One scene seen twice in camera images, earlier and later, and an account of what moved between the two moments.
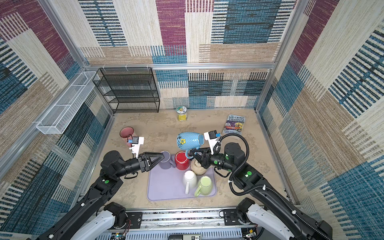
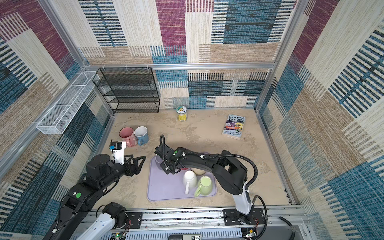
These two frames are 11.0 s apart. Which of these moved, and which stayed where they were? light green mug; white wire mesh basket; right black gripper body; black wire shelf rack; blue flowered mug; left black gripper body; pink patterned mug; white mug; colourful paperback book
Moved: left black gripper body; right black gripper body; blue flowered mug
Stayed: pink patterned mug; white mug; light green mug; colourful paperback book; white wire mesh basket; black wire shelf rack
